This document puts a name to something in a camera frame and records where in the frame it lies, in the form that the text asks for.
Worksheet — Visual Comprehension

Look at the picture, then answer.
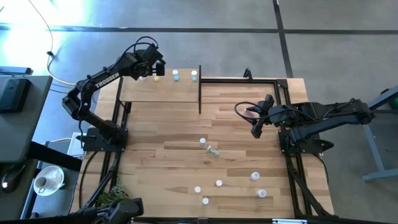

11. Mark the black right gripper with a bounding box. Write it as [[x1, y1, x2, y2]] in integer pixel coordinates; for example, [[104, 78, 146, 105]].
[[248, 94, 298, 139]]

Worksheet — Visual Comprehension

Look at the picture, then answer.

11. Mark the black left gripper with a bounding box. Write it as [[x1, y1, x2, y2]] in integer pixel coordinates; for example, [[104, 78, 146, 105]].
[[124, 43, 166, 78]]

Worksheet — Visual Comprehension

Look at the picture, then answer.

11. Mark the white paper sheet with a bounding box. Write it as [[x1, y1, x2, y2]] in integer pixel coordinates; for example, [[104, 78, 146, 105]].
[[67, 132, 86, 158]]

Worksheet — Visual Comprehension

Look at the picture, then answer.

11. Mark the green potted plant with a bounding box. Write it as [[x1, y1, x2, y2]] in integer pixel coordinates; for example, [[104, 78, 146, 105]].
[[95, 183, 130, 209]]

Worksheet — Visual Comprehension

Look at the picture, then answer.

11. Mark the grey flat device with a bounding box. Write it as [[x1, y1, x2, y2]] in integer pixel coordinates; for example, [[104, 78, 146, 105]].
[[0, 65, 32, 75]]

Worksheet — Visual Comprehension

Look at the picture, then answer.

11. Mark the black box device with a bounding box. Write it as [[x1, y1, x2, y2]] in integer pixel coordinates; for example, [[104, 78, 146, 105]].
[[0, 77, 32, 113]]

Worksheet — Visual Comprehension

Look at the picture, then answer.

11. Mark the grey desk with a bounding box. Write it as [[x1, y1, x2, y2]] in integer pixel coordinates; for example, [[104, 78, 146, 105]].
[[0, 75, 53, 164]]

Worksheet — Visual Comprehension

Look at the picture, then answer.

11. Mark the white cup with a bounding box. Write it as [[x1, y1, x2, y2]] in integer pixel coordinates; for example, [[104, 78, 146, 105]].
[[33, 175, 49, 191]]

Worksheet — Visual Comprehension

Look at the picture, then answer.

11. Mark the black computer mouse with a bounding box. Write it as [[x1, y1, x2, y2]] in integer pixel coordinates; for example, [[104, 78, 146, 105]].
[[1, 163, 26, 193]]

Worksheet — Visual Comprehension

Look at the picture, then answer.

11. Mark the wooden shelf with black frame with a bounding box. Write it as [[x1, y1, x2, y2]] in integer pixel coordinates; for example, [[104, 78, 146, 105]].
[[115, 64, 203, 115]]

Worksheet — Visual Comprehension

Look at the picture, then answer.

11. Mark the black aluminium rig frame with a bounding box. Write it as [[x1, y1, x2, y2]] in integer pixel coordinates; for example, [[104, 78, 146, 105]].
[[71, 77, 335, 218]]

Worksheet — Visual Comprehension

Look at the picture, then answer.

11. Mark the yellow floor cable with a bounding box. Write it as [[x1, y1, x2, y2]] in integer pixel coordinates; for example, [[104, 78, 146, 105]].
[[27, 0, 78, 86]]

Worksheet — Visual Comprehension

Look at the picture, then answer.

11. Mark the grey metal table frame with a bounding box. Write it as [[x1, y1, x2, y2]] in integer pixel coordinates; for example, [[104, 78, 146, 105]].
[[341, 85, 398, 182]]

